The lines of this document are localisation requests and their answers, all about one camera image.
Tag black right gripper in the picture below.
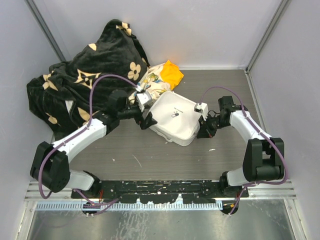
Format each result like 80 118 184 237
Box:
197 112 230 139

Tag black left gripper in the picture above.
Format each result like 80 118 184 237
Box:
118 102 158 130

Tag grey medicine kit case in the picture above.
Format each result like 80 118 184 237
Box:
149 91 202 147

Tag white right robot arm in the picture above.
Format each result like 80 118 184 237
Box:
194 96 288 197

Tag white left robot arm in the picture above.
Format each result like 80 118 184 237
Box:
30 90 157 198

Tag yellow cloth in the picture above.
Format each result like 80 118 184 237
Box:
160 60 184 91

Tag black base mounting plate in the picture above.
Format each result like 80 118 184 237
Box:
83 180 243 204

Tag black floral fleece blanket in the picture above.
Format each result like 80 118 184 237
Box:
26 19 150 140

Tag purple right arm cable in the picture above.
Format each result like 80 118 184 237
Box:
199 86 290 216

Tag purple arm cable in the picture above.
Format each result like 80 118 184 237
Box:
199 86 290 216
38 74 142 216

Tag white slotted cable duct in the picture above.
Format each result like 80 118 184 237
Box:
35 200 223 212

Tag aluminium frame rail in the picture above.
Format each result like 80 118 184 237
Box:
248 180 297 200

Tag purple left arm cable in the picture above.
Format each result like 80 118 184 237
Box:
38 74 142 216

